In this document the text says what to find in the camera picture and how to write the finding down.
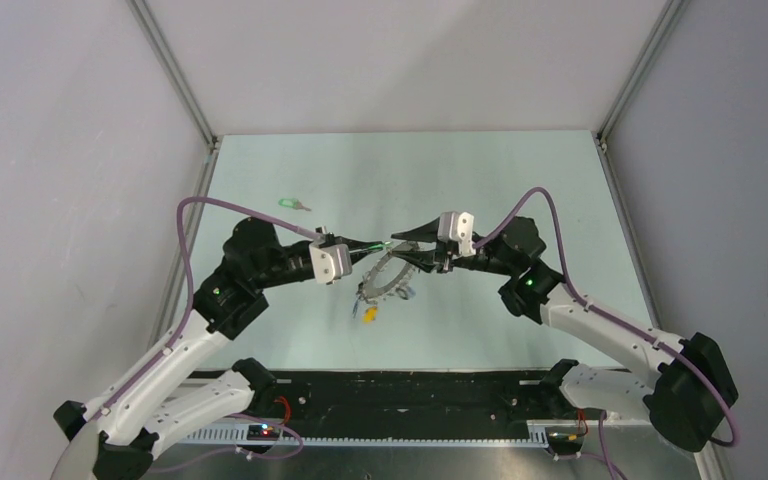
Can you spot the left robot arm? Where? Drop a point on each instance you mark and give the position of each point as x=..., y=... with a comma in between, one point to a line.
x=121, y=433

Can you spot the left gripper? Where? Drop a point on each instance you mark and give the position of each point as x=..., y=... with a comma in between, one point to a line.
x=359, y=249

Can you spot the left aluminium frame post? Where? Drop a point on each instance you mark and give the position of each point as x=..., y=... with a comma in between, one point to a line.
x=166, y=57

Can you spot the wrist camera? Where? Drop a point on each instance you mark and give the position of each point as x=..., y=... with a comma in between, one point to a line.
x=330, y=263
x=455, y=230

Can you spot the aluminium frame post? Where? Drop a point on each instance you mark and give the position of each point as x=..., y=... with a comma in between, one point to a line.
x=166, y=57
x=645, y=60

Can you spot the control board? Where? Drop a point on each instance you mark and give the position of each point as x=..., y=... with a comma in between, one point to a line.
x=558, y=437
x=263, y=432

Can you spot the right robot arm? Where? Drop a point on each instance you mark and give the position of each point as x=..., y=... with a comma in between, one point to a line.
x=682, y=386

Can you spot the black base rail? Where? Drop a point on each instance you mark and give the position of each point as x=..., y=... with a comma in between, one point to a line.
x=415, y=405

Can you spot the right aluminium frame post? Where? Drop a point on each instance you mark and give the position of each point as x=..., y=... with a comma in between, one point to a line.
x=645, y=60

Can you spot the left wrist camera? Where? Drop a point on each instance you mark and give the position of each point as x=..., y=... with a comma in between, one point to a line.
x=330, y=263

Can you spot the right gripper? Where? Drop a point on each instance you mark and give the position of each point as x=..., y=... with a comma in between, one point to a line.
x=443, y=259

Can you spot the left control board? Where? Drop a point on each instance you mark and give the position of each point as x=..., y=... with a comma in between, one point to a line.
x=263, y=432

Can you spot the large metal keyring disc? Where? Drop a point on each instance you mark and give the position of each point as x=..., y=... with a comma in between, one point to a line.
x=389, y=278

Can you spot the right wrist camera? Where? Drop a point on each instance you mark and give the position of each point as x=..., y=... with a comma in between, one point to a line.
x=455, y=230

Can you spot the right control board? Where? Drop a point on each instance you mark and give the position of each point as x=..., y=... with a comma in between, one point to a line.
x=558, y=437

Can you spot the loose green tagged key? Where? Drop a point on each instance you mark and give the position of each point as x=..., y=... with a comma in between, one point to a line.
x=293, y=203

